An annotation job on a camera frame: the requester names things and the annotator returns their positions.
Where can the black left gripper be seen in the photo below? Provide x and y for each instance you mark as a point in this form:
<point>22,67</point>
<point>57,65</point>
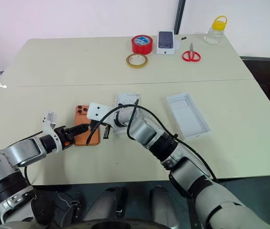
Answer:
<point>64,137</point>

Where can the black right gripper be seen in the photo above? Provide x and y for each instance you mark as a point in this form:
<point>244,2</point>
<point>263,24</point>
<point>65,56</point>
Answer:
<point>94,123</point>

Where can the orange smartphone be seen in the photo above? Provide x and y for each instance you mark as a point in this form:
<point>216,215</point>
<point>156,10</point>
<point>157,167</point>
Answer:
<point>87,140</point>

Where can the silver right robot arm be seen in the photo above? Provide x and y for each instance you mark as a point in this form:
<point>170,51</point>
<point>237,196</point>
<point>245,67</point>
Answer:
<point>146,131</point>

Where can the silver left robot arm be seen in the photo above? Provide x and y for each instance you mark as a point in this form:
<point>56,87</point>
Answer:
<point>27,149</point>

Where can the white phone box lid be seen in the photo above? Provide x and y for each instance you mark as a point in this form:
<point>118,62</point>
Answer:
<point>187,114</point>

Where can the sealed phone box with print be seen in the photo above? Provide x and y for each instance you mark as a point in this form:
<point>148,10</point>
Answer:
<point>165,43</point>

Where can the clear jar with yellow lid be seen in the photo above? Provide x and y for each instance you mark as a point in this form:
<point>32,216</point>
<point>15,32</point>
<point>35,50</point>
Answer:
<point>214,32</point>

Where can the grey rounded robot leg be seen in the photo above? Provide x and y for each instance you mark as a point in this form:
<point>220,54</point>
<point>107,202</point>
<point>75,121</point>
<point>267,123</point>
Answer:
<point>106,205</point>

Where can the yellow clear tape roll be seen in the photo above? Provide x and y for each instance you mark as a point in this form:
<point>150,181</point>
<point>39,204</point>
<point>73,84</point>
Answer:
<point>130,62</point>

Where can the small white scrap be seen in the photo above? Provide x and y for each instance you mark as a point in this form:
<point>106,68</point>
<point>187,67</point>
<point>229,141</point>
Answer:
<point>3,86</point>

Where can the dark curved robot body rim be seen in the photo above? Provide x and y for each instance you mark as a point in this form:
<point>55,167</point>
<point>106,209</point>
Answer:
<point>89,225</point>

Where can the red tape roll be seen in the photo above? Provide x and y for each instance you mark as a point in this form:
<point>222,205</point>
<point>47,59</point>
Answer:
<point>141,46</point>

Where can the small black clip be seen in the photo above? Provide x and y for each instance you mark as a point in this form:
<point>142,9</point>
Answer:
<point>184,38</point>

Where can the black vertical pole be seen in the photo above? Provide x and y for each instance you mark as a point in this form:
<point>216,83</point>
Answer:
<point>180,16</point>

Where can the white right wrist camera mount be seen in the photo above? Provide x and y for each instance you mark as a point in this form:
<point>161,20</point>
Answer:
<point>99,110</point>

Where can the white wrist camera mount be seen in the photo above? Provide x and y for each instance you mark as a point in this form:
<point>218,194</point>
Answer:
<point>99,110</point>
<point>49,127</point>

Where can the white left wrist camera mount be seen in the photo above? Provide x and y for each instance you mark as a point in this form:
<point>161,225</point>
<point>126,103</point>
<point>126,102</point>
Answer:
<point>49,127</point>

